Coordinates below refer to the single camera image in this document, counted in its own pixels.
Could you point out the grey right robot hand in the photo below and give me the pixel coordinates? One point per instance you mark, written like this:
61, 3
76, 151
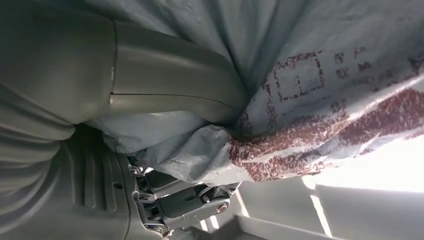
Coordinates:
159, 73

